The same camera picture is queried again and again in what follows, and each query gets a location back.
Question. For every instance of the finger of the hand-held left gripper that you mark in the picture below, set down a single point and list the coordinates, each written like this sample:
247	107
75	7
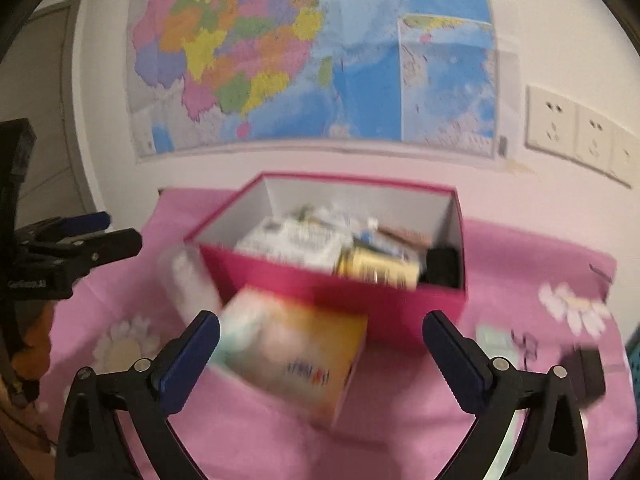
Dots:
115	245
90	220

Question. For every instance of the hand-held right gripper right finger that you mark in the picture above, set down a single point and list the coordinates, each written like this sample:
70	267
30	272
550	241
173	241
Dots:
460	360

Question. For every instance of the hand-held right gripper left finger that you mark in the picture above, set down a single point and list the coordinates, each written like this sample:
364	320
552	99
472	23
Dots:
190	360

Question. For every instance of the large pastel tissue pack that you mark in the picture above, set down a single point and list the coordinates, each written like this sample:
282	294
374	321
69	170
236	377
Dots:
300	350

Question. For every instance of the magenta cardboard box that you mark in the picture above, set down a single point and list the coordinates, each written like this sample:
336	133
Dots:
300	285

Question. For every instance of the white green packet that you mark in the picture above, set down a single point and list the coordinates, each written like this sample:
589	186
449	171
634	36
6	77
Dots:
492	337

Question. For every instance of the thin-framed glasses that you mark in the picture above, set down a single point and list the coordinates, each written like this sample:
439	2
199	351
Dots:
525	342

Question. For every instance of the pink flower tablecloth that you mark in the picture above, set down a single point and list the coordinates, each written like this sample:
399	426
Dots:
400	410

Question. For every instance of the white foam pump bottle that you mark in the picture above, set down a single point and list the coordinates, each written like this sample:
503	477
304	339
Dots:
187	280

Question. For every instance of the grey door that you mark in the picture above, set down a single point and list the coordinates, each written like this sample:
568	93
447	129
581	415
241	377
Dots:
50	110

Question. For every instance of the yellow packet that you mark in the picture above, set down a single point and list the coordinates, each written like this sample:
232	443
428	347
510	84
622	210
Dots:
375	267

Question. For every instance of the small black box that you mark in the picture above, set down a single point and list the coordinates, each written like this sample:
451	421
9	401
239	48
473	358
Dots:
585	375

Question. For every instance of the white tissue pack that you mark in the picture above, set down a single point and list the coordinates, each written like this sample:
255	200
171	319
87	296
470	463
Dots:
290	245

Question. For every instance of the teal basket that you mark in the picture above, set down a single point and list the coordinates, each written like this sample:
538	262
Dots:
634	355

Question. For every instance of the white wall socket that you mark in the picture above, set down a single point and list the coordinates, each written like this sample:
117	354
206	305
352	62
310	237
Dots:
626	157
595	137
552	120

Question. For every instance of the colourful wall map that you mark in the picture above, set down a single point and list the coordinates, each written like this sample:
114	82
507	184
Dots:
300	60

